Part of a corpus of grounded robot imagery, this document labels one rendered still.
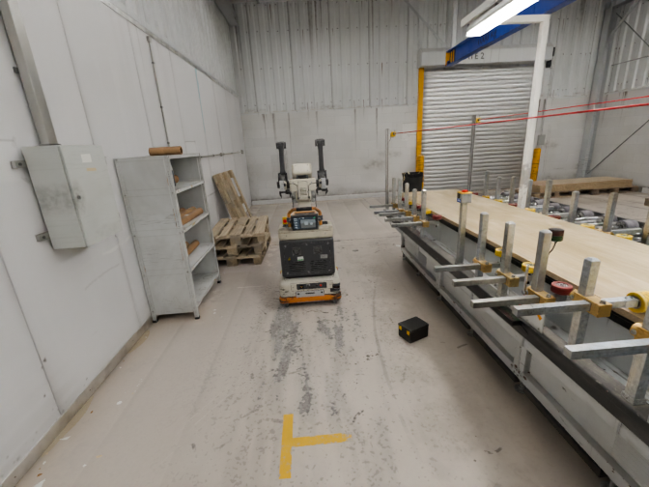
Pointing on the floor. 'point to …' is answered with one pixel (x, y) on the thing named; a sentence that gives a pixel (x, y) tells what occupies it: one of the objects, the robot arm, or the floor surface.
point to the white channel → (532, 81)
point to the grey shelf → (203, 270)
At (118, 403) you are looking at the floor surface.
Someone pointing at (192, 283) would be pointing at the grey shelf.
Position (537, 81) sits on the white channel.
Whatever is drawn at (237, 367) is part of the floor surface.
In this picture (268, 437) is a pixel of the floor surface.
